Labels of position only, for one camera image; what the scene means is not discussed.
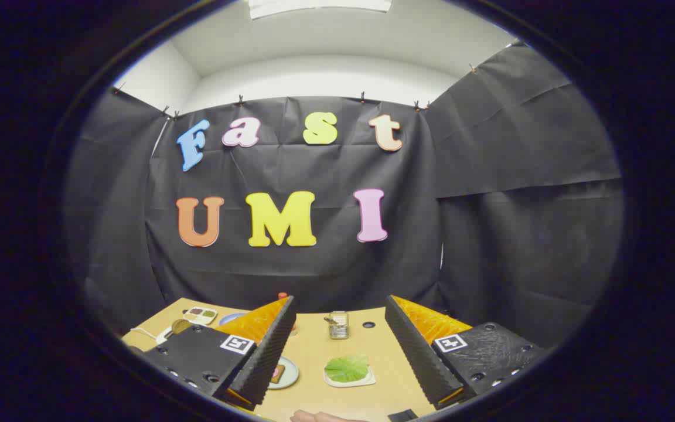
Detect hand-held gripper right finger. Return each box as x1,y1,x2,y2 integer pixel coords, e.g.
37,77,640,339
384,294,549,410

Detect green lettuce leaf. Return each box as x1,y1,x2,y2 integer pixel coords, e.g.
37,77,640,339
324,353,370,383

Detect ceiling light panel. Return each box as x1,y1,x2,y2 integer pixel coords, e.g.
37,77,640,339
248,0,392,19

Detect white divided seasoning tray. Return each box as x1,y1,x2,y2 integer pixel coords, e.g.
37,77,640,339
182,307,219,326

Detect pale green round plate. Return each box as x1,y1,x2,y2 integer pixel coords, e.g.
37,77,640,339
267,356,301,390

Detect white square plate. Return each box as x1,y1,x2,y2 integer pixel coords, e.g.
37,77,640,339
323,366,377,389

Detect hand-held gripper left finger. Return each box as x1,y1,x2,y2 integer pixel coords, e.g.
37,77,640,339
132,295,298,411

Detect clear bottle with red cap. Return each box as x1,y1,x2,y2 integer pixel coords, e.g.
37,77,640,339
278,292,299,336

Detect wire mesh cutlery basket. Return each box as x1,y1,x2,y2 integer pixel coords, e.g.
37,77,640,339
324,311,350,341

